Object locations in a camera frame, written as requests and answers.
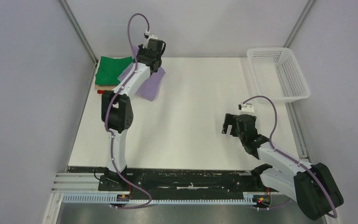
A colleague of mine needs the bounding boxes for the aluminium front frame rail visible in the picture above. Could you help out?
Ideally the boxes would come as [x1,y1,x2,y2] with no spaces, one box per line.
[51,172,332,195]

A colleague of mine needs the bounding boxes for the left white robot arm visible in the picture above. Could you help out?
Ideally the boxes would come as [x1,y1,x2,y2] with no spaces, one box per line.
[101,33,166,190]

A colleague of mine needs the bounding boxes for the white plastic basket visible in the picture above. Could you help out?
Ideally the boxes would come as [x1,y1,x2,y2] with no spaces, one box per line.
[247,47,310,103]

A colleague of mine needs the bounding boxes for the purple t shirt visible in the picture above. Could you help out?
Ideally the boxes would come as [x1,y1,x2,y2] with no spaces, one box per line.
[117,62,165,101]

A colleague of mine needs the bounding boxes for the folded green t shirt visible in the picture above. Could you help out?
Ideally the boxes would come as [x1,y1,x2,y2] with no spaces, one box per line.
[95,56,132,86]

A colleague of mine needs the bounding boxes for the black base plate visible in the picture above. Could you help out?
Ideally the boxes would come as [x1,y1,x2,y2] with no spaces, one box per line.
[94,167,268,200]

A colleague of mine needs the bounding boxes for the white slotted cable duct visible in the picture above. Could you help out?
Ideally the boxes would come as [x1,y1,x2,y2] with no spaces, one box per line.
[62,193,258,205]

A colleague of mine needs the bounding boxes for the aluminium corner rail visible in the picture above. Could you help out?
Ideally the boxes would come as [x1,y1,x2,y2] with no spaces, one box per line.
[283,0,316,48]
[58,0,98,66]

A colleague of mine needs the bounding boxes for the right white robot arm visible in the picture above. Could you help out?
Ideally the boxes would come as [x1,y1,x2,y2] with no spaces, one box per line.
[221,113,344,220]

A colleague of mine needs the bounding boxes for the right aluminium corner rail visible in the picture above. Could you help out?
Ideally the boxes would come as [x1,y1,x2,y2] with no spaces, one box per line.
[283,0,316,48]

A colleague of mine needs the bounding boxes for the left aluminium corner rail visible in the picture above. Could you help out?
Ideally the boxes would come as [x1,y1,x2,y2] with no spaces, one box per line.
[58,0,98,66]

